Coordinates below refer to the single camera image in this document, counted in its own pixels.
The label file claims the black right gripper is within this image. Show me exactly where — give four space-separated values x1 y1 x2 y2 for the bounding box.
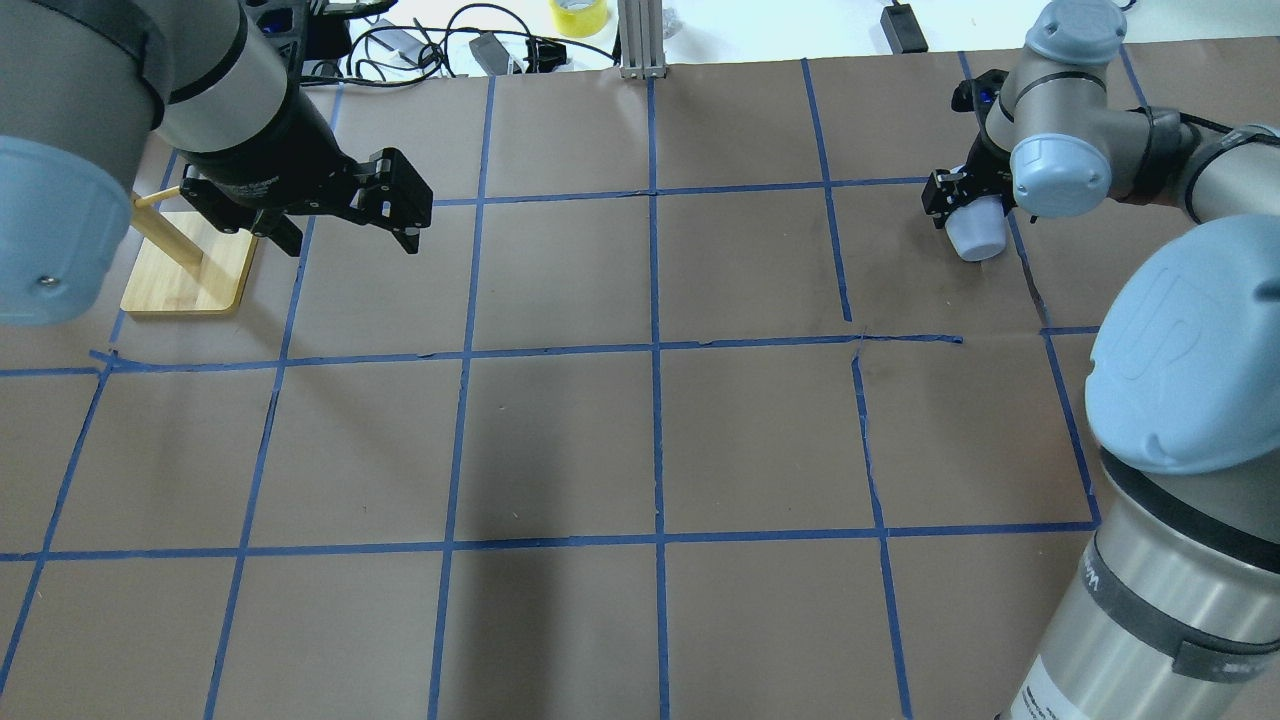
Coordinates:
922 135 1014 231

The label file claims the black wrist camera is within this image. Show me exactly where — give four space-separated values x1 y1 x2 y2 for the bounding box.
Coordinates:
950 68 1009 113

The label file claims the grey power brick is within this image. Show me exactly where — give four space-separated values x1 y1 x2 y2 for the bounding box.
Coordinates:
468 32 524 76

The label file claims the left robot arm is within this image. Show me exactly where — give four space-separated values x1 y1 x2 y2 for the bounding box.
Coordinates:
1 1 433 325

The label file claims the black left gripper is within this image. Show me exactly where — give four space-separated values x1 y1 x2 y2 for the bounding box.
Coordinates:
180 105 434 258

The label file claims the aluminium frame post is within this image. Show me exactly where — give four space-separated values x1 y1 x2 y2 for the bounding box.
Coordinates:
617 0 668 79

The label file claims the light blue cup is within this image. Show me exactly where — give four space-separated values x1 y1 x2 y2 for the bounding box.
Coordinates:
943 191 1007 263

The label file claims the black power adapter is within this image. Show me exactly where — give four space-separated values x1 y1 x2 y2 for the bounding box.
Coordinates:
879 1 929 55

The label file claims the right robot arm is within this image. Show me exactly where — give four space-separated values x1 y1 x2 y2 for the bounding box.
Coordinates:
922 1 1279 719

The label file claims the black cable bundle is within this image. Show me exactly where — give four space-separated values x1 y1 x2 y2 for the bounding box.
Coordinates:
300 3 616 88

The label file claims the wooden cup stand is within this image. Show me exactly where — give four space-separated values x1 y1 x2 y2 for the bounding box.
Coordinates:
120 187 257 316

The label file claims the yellow tape roll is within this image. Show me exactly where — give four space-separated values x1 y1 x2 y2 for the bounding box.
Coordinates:
548 0 609 38

